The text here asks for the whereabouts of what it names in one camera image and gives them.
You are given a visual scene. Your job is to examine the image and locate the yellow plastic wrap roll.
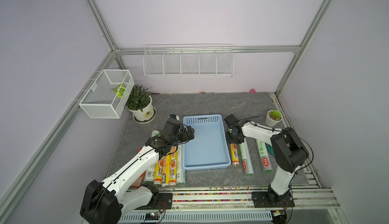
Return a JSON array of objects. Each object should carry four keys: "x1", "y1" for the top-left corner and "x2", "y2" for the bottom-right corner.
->
[
  {"x1": 168, "y1": 147, "x2": 177, "y2": 186},
  {"x1": 161, "y1": 155, "x2": 171, "y2": 187},
  {"x1": 230, "y1": 144, "x2": 240, "y2": 166},
  {"x1": 154, "y1": 159, "x2": 163, "y2": 186}
]

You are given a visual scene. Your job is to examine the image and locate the white green plastic wrap roll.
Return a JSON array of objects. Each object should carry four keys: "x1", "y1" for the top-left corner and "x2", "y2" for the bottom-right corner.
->
[
  {"x1": 177, "y1": 145, "x2": 186, "y2": 185},
  {"x1": 240, "y1": 139, "x2": 254, "y2": 176},
  {"x1": 256, "y1": 140, "x2": 273, "y2": 173}
]

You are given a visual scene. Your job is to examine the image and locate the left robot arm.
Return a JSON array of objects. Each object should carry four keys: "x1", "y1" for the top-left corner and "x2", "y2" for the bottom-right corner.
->
[{"x1": 80, "y1": 119, "x2": 195, "y2": 224}]

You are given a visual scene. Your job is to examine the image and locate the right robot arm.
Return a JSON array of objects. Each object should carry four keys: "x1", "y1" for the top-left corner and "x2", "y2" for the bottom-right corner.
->
[{"x1": 224, "y1": 114, "x2": 310, "y2": 208}]

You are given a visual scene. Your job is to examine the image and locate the light blue plastic basket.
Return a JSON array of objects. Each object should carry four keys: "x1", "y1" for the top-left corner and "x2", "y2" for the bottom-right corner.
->
[{"x1": 183, "y1": 114, "x2": 231, "y2": 171}]

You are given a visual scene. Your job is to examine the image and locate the teal rubber glove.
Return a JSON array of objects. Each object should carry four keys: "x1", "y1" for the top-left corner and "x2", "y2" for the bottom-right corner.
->
[{"x1": 265, "y1": 143, "x2": 275, "y2": 156}]

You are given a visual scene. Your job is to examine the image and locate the small potted succulent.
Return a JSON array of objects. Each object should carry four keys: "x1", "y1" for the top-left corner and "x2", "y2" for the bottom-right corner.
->
[{"x1": 265, "y1": 110, "x2": 282, "y2": 127}]

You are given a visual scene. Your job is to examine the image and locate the large potted green plant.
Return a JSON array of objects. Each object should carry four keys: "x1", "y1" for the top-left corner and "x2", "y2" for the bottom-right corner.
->
[{"x1": 125, "y1": 85, "x2": 156, "y2": 123}]

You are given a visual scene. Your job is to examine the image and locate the green circuit board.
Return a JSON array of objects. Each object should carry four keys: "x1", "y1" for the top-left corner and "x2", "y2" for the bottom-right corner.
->
[{"x1": 143, "y1": 212, "x2": 162, "y2": 223}]

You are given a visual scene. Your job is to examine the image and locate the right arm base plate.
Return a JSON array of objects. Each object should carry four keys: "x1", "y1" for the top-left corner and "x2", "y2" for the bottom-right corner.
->
[{"x1": 251, "y1": 191, "x2": 295, "y2": 209}]

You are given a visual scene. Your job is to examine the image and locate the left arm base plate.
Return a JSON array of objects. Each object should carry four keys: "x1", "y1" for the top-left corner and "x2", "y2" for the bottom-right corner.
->
[{"x1": 136, "y1": 192, "x2": 173, "y2": 210}]

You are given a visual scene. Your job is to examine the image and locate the white wire wall shelf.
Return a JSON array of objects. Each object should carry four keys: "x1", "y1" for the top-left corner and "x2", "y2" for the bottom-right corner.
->
[{"x1": 143, "y1": 45, "x2": 235, "y2": 77}]

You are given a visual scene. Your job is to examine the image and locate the white wire side basket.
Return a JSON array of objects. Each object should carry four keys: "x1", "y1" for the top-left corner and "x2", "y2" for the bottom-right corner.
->
[{"x1": 79, "y1": 69, "x2": 134, "y2": 119}]

